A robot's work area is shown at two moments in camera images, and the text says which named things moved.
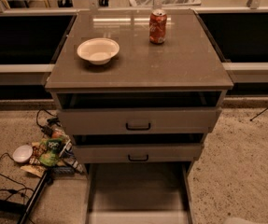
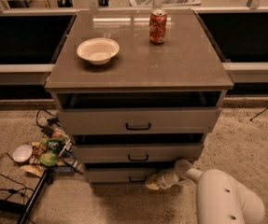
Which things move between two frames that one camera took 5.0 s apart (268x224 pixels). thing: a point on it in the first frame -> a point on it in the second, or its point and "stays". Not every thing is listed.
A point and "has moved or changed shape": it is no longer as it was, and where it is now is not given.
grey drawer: x=134 y=148 stays
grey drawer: x=145 y=192 has moved or changed shape
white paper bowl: x=98 y=50 stays
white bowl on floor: x=22 y=153 stays
